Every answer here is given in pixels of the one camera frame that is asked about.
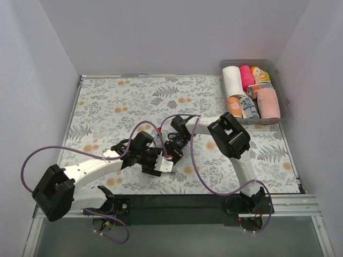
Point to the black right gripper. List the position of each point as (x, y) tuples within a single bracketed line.
[(172, 151)]

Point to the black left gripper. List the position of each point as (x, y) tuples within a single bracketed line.
[(151, 166)]

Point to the blue patterned towel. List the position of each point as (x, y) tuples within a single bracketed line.
[(248, 108)]

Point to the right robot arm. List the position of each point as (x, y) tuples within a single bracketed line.
[(233, 141)]

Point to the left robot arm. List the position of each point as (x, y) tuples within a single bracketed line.
[(63, 189)]

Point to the floral table mat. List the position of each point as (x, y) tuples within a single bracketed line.
[(108, 110)]

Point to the white rolled towel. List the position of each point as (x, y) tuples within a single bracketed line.
[(232, 81)]

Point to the small patterned rolled towel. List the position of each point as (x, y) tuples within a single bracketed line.
[(252, 90)]

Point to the hot pink rolled towel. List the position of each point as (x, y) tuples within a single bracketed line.
[(246, 77)]

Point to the light pink rolled towel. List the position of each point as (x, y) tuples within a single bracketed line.
[(268, 103)]

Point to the orange cartoon rolled towel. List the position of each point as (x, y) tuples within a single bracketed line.
[(260, 76)]

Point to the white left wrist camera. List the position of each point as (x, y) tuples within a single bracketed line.
[(164, 164)]

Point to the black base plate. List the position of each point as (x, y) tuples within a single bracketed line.
[(174, 211)]

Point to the aluminium frame rail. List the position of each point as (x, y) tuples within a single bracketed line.
[(279, 205)]

